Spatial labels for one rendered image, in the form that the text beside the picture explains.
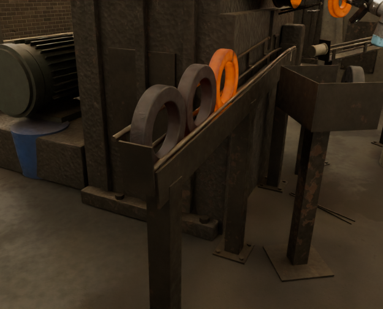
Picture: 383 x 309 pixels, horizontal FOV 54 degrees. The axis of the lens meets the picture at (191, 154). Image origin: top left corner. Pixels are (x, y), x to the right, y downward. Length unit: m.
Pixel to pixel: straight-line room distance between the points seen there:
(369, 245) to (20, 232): 1.44
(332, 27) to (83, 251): 3.65
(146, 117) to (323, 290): 0.97
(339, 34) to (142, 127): 3.88
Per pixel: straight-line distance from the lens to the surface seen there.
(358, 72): 1.18
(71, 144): 1.93
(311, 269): 1.52
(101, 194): 1.81
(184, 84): 0.87
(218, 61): 1.04
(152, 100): 0.73
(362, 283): 1.54
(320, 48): 2.12
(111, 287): 1.40
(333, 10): 2.17
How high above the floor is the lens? 0.94
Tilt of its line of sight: 23 degrees down
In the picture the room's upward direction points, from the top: 1 degrees clockwise
